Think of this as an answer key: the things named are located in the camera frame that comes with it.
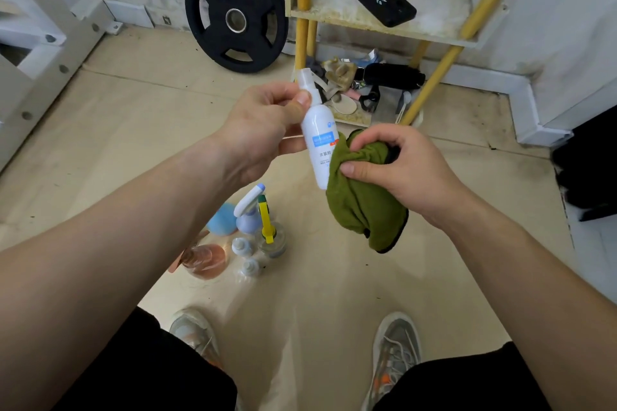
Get person's left hand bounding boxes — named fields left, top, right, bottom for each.
left=211, top=80, right=313, bottom=185

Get person's right hand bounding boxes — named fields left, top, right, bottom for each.
left=339, top=124, right=466, bottom=232

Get green microfibre cloth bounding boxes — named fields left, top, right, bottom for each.
left=325, top=128, right=409, bottom=254

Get pale blue bottle white sprayer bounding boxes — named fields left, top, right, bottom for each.
left=233, top=183, right=267, bottom=235

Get blue spray bottle pink trigger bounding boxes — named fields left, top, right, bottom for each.
left=206, top=203, right=238, bottom=237

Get clear bottle yellow green sprayer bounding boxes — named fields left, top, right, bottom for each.
left=255, top=195, right=288, bottom=260

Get orange spray bottle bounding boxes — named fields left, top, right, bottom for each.
left=167, top=231, right=228, bottom=281

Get white shelf yellow poles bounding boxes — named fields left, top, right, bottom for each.
left=284, top=0, right=543, bottom=127

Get person's left forearm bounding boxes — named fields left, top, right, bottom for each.
left=0, top=136, right=244, bottom=411

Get person's right forearm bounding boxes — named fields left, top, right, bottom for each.
left=438, top=189, right=617, bottom=411

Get person's right grey shoe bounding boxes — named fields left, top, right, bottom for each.
left=361, top=311, right=423, bottom=411

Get person's grey shoe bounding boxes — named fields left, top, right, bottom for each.
left=361, top=311, right=423, bottom=411
left=168, top=308, right=225, bottom=371

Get person's left grey shoe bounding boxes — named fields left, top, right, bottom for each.
left=168, top=308, right=225, bottom=371

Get white plastic scoop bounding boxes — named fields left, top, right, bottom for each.
left=313, top=71, right=341, bottom=100

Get white round disc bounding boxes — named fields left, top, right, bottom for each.
left=330, top=95, right=359, bottom=116

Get tan fuzzy glove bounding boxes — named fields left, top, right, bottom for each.
left=321, top=57, right=357, bottom=91

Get black weight plate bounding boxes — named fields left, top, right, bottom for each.
left=184, top=0, right=289, bottom=74

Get blue white packet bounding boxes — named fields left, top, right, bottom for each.
left=354, top=49, right=384, bottom=68

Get black shorts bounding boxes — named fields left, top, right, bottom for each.
left=53, top=307, right=553, bottom=411

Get black ring grip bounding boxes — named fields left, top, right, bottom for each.
left=359, top=85, right=382, bottom=113

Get white metal rack frame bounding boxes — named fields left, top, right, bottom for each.
left=0, top=0, right=124, bottom=173

